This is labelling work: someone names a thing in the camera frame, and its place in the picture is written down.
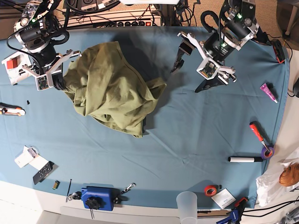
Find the blue clamp mount block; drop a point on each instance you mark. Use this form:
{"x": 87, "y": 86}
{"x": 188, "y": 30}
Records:
{"x": 97, "y": 198}

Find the small green battery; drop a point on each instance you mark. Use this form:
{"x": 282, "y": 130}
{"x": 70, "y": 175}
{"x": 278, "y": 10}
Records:
{"x": 56, "y": 184}

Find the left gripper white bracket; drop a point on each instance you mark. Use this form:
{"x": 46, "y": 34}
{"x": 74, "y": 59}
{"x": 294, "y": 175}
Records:
{"x": 210, "y": 69}

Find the brown wooden object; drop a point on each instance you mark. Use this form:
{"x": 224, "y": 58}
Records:
{"x": 290, "y": 175}

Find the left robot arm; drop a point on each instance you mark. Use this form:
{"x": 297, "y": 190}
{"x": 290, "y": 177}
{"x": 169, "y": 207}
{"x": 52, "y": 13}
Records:
{"x": 230, "y": 30}

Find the silver carabiner clip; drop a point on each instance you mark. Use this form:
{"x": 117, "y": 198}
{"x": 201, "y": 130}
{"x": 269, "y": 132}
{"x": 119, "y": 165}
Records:
{"x": 128, "y": 188}

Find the blue black clamp handle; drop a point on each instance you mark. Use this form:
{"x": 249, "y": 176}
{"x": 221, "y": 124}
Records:
{"x": 262, "y": 37}

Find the black white marker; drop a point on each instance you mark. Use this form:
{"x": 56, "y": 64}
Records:
{"x": 245, "y": 159}

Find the blue orange bar clamp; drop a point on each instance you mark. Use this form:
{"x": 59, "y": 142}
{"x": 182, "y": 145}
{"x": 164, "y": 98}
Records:
{"x": 234, "y": 216}

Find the olive green t-shirt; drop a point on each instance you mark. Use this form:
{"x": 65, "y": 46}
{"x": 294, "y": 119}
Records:
{"x": 103, "y": 85}

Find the purple tape roll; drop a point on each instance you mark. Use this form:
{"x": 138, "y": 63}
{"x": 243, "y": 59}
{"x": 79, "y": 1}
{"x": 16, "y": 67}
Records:
{"x": 267, "y": 152}

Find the black zip tie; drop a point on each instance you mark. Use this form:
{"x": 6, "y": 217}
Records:
{"x": 69, "y": 186}

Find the black remote control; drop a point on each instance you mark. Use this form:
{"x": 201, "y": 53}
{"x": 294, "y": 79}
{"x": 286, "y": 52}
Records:
{"x": 43, "y": 173}

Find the translucent plastic cup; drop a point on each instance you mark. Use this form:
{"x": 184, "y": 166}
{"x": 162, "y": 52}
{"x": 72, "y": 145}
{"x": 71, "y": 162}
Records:
{"x": 187, "y": 207}

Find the purple glue tube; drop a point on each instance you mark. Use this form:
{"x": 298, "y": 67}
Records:
{"x": 268, "y": 92}

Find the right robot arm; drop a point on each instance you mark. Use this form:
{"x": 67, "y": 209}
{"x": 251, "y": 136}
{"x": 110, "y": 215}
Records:
{"x": 39, "y": 31}

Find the white plastic bag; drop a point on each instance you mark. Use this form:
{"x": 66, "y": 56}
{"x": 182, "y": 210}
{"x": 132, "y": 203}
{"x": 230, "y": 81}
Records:
{"x": 268, "y": 186}

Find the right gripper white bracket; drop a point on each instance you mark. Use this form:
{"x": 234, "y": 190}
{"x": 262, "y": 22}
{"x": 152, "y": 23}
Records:
{"x": 53, "y": 76}

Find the red handled screwdriver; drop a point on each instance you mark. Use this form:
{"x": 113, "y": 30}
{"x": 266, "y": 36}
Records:
{"x": 255, "y": 130}

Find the orange white utility knife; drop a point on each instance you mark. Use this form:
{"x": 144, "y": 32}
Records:
{"x": 13, "y": 110}

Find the white power strip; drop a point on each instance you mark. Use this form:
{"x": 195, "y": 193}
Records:
{"x": 139, "y": 17}

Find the red tape roll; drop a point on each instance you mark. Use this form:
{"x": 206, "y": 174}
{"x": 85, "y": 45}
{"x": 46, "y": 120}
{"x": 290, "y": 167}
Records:
{"x": 210, "y": 190}

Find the white paper note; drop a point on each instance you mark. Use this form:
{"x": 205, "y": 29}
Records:
{"x": 223, "y": 199}

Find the small red box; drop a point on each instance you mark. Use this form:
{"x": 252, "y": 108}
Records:
{"x": 12, "y": 63}

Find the black red corner clamp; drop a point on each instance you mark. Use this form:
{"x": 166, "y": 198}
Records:
{"x": 278, "y": 49}

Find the white card packet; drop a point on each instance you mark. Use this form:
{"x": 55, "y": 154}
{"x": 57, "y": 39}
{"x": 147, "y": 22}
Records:
{"x": 31, "y": 156}

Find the black mouse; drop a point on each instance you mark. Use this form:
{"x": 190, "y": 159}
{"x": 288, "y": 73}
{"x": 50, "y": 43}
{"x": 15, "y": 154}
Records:
{"x": 296, "y": 88}

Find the blue table cloth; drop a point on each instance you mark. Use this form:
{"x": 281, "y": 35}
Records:
{"x": 188, "y": 137}

